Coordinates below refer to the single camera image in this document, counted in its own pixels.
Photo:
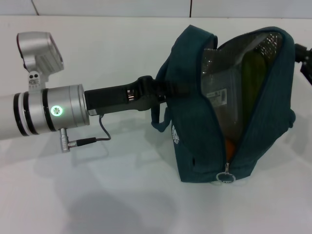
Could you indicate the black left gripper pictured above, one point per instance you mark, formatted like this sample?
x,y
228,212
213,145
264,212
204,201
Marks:
x,y
112,100

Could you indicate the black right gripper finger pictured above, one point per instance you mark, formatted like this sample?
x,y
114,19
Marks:
x,y
303,52
307,73

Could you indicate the dark teal insulated lunch bag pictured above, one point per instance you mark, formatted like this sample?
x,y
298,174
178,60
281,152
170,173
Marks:
x,y
190,136

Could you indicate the green cucumber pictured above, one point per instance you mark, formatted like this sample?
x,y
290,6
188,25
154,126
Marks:
x,y
253,73

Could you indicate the yellow pear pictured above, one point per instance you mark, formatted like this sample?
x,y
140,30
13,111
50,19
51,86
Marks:
x,y
230,150

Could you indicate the silver connector plug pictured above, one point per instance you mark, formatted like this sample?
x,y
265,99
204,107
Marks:
x,y
65,139

